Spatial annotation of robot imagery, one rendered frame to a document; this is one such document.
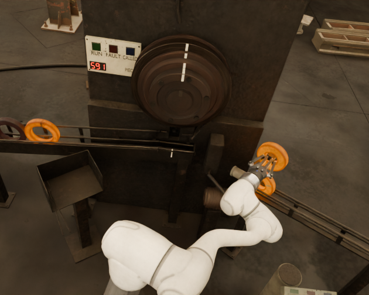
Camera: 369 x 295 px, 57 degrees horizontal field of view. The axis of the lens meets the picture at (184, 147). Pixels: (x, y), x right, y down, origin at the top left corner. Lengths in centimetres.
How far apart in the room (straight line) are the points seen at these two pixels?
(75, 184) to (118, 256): 89
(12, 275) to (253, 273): 146
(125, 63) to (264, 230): 100
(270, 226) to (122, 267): 66
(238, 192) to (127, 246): 60
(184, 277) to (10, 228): 170
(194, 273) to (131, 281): 18
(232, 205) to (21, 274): 140
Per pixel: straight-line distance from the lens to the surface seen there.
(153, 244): 99
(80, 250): 232
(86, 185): 184
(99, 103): 189
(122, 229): 102
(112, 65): 175
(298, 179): 297
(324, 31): 516
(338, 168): 325
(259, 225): 142
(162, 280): 99
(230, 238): 123
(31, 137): 206
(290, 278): 181
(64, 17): 452
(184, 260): 100
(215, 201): 194
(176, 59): 149
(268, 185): 180
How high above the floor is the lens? 203
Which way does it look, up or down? 44 degrees down
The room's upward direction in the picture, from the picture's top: 10 degrees clockwise
